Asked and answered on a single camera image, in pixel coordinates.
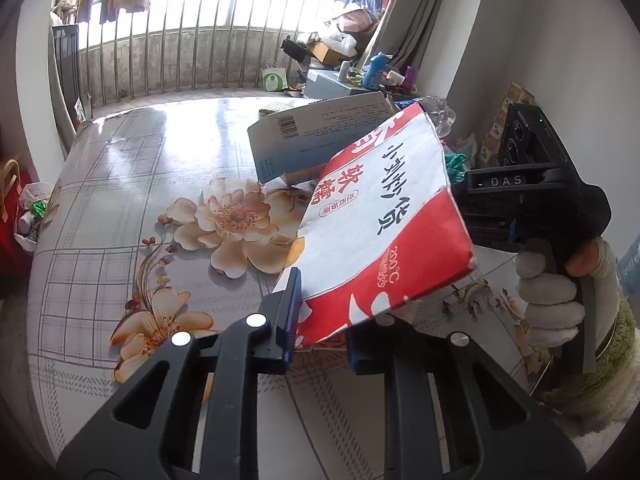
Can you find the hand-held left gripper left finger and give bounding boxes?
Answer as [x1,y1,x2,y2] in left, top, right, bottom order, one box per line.
[56,266,303,480]

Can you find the open brown cardboard box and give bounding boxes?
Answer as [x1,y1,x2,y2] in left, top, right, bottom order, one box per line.
[305,37,358,68]

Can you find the blue and white cardboard box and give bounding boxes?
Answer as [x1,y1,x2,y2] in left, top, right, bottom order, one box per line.
[248,91,398,186]

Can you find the grey cabinet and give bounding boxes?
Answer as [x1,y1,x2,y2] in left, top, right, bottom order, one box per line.
[303,67,381,102]

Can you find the white paper bag green print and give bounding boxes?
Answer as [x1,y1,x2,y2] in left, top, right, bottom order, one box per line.
[261,59,290,93]

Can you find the person's right hand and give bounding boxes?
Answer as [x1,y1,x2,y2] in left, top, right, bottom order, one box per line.
[515,237,617,356]

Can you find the green shiny wrapper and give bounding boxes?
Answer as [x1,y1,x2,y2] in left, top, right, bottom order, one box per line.
[445,152,468,183]

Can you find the pink cloth bundle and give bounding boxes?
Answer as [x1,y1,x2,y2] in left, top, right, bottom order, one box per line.
[325,7,378,43]

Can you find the white bag of rubbish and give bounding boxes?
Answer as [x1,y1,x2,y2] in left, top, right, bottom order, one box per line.
[12,182,55,256]

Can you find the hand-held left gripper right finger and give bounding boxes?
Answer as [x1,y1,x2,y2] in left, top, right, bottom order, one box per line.
[345,312,586,480]

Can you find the metal balcony railing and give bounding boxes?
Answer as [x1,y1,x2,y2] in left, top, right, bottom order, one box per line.
[75,0,351,108]

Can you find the dark folded rack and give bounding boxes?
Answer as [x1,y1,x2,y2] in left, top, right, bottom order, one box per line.
[50,24,87,127]

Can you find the tile patterned roll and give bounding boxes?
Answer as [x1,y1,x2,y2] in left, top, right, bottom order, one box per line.
[477,81,537,168]

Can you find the red and white paper bag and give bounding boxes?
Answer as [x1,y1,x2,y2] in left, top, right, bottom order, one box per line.
[295,102,476,348]

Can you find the black box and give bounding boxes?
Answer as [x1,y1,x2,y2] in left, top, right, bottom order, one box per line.
[279,36,310,62]

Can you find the grey curtain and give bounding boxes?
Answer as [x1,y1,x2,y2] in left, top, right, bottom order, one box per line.
[372,0,468,73]

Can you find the person's right forearm green sleeve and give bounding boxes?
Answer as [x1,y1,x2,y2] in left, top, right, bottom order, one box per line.
[537,305,638,433]

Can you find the blue detergent bottle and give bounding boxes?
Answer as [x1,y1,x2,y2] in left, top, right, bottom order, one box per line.
[362,51,393,90]

